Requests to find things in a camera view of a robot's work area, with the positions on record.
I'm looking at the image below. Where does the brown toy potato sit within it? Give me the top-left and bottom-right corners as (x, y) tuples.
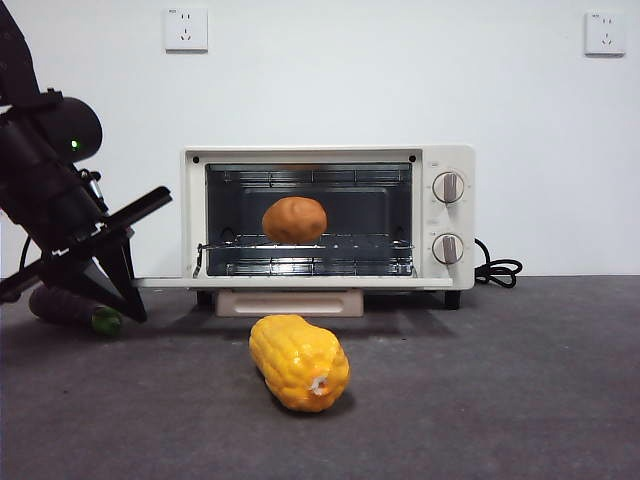
(262, 196), (328, 246)

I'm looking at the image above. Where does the oven door with beige handle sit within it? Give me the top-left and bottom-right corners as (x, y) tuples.
(132, 277), (454, 319)

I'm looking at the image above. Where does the purple toy eggplant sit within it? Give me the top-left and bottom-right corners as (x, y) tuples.
(28, 287), (124, 337)

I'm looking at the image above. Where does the cream toaster oven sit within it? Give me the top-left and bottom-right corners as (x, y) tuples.
(182, 144), (476, 311)

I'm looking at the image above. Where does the cream oven knob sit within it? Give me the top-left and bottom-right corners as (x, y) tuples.
(431, 233), (466, 266)
(431, 172), (466, 205)

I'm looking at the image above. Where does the white wall socket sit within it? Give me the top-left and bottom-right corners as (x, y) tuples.
(164, 7), (209, 55)
(583, 12), (626, 58)

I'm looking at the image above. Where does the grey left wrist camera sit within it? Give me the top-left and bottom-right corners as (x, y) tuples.
(79, 169), (109, 214)

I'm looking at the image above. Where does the yellow toy corn cob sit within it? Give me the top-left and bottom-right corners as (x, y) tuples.
(248, 313), (351, 414)

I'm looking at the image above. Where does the black oven power cord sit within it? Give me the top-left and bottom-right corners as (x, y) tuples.
(473, 238), (524, 291)

